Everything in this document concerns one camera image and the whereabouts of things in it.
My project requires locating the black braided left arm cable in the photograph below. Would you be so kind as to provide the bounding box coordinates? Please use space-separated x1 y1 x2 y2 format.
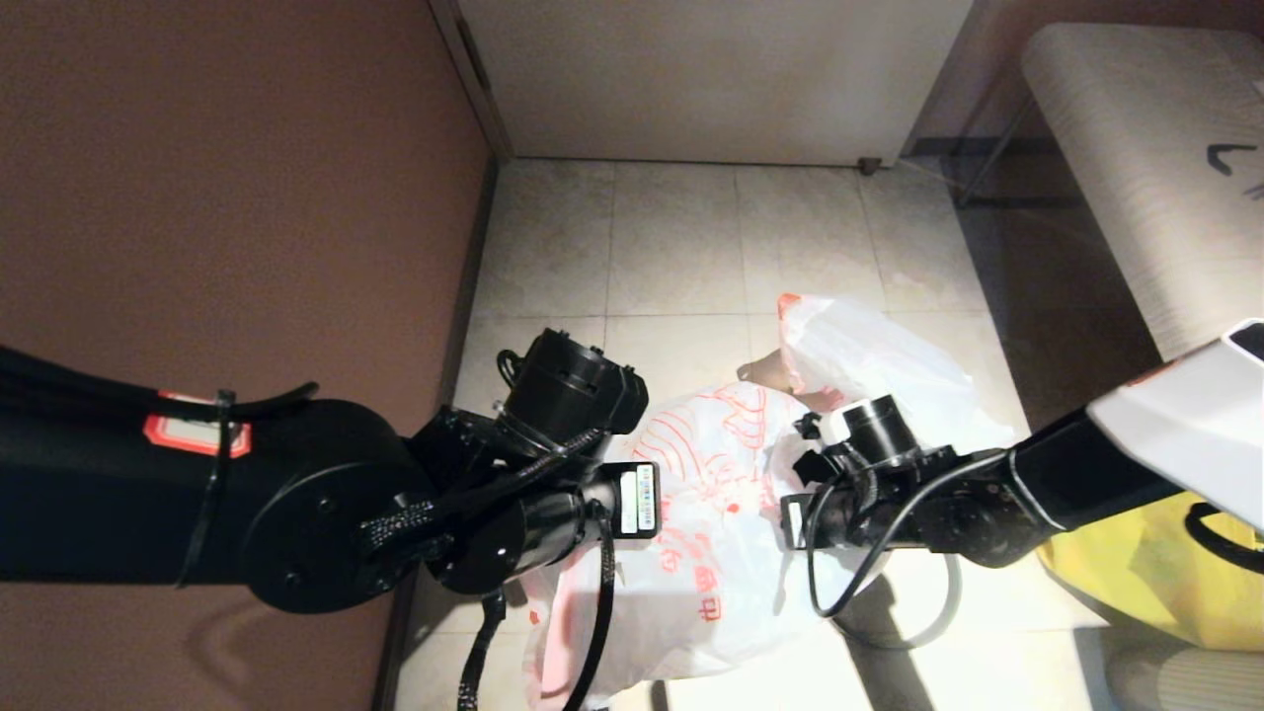
360 430 618 711

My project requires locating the white red-printed trash bag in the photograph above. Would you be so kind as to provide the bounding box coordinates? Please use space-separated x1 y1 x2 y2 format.
777 293 1018 455

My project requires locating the dark metal bench frame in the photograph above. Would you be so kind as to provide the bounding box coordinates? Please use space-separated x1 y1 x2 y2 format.
901 94 1082 210

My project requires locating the black looped cable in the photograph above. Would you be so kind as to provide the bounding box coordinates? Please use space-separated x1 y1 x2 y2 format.
1185 504 1264 574

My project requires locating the grey bin rim ring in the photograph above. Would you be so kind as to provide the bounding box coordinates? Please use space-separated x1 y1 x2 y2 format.
839 553 964 651

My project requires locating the white red-printed plastic bag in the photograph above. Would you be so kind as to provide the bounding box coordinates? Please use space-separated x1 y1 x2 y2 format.
523 382 890 711

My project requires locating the beige striped cushion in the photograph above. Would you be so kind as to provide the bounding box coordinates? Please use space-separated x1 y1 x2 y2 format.
1106 647 1264 711

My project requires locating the yellow plastic bag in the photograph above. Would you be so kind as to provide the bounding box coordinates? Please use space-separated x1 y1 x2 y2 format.
1037 492 1264 651

